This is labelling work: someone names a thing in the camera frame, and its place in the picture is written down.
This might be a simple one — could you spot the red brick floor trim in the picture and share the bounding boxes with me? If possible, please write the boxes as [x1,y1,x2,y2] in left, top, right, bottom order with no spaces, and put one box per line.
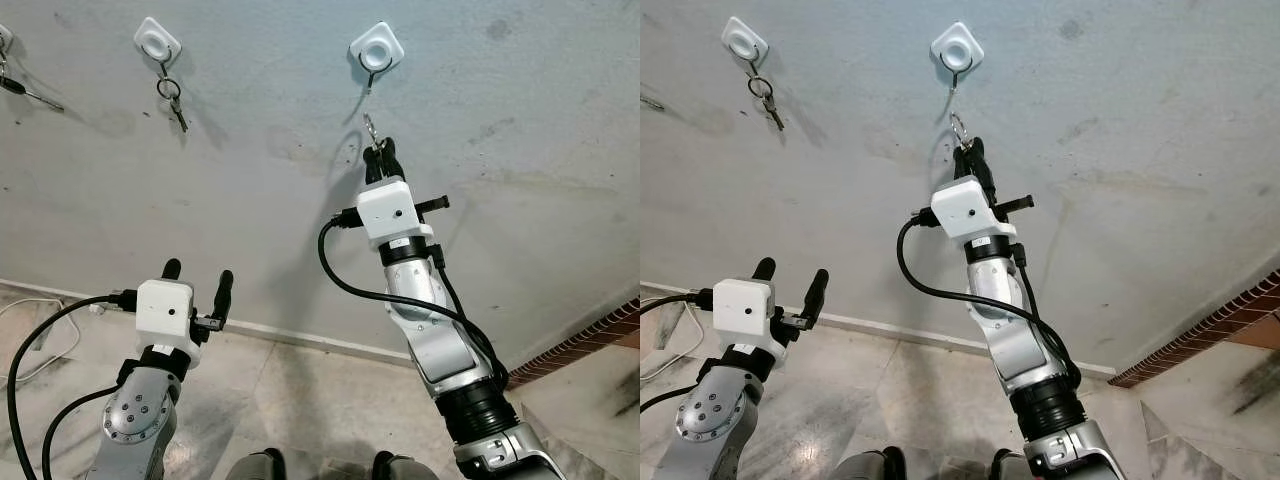
[1107,267,1280,390]
[507,296,641,390]

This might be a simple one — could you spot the grey robot right leg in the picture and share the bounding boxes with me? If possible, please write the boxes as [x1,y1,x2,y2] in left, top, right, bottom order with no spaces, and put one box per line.
[989,449,1043,480]
[371,451,442,480]

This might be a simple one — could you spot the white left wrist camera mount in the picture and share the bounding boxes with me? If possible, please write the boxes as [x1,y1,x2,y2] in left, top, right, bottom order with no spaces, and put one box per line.
[134,277,207,353]
[711,276,787,357]

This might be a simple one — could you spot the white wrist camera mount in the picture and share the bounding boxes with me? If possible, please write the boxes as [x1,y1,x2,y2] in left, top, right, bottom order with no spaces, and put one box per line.
[355,177,435,252]
[711,276,787,357]
[929,175,1008,244]
[134,277,207,353]

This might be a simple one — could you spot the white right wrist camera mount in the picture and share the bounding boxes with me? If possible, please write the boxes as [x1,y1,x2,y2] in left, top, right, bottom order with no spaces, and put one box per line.
[355,177,435,252]
[929,175,1008,244]

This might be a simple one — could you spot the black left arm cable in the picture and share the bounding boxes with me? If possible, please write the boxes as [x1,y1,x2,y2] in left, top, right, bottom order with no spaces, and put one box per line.
[41,384,123,480]
[640,384,703,415]
[640,288,715,313]
[5,288,139,480]

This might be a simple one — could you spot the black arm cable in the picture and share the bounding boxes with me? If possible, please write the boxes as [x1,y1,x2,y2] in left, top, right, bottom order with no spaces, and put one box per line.
[41,384,123,480]
[896,208,1083,393]
[640,384,703,415]
[640,288,715,313]
[317,208,509,393]
[5,288,139,480]

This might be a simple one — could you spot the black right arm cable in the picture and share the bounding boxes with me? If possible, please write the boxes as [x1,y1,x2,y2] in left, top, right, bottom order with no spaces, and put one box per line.
[317,208,509,393]
[896,208,1083,393]

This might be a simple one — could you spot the white floor cable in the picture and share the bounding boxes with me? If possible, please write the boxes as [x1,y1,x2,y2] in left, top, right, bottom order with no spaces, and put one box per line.
[0,294,107,383]
[640,298,708,383]

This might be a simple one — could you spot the white square wall hook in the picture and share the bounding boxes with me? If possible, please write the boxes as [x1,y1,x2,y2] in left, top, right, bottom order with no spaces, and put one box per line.
[133,16,184,83]
[348,21,407,96]
[720,15,772,81]
[929,21,1000,94]

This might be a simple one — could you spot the dark keys on ring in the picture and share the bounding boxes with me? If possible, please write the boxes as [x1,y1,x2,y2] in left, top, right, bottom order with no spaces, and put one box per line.
[746,74,787,132]
[155,74,191,134]

